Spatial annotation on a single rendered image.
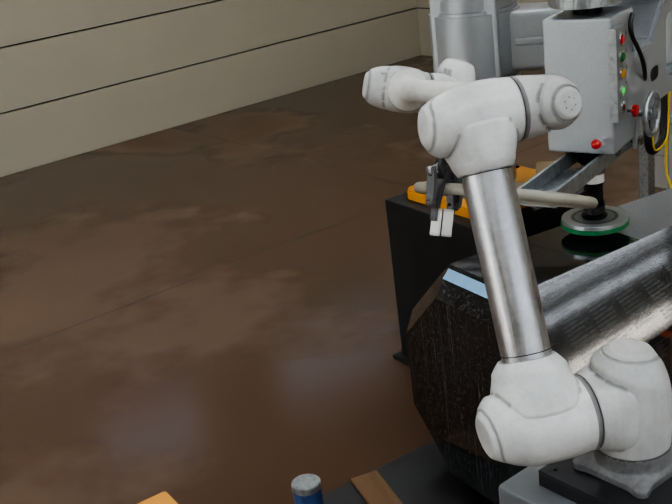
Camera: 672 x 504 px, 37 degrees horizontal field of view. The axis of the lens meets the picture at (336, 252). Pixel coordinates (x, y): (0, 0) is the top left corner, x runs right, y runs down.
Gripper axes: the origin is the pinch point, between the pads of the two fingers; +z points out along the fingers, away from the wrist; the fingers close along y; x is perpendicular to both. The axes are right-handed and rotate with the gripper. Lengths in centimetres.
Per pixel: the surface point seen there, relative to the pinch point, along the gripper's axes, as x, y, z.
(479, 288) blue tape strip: 26, 48, 19
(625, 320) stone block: -7, 78, 24
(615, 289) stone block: -1, 80, 15
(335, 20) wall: 588, 460, -186
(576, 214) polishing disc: 24, 91, -7
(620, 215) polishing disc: 11, 97, -8
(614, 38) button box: -2, 63, -59
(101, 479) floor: 162, 2, 109
